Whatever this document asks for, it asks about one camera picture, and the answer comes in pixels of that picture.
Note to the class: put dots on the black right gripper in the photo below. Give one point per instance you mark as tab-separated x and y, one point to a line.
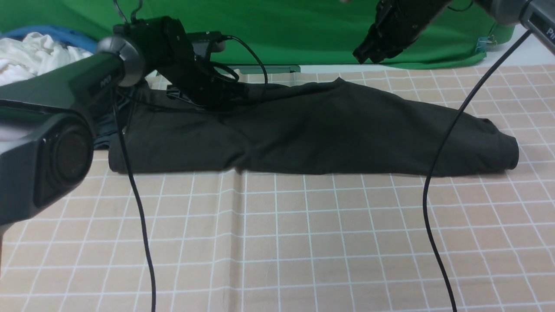
398	24

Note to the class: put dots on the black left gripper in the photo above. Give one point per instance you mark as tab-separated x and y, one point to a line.
163	46

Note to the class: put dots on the dark gray long-sleeved shirt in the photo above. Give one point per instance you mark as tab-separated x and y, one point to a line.
335	127

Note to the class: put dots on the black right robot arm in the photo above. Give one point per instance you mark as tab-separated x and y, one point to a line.
536	16

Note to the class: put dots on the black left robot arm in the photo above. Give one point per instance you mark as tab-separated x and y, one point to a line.
46	124

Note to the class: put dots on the blue garment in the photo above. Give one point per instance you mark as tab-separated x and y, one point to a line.
57	33

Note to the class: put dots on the metal binder clip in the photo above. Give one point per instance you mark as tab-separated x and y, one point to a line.
483	43

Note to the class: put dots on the green backdrop cloth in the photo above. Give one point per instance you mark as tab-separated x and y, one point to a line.
281	32

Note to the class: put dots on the white crumpled garment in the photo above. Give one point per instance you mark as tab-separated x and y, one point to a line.
34	55

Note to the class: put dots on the checkered beige tablecloth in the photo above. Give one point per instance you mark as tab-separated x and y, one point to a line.
228	242

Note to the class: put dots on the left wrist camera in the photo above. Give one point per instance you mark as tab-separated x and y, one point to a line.
206	43

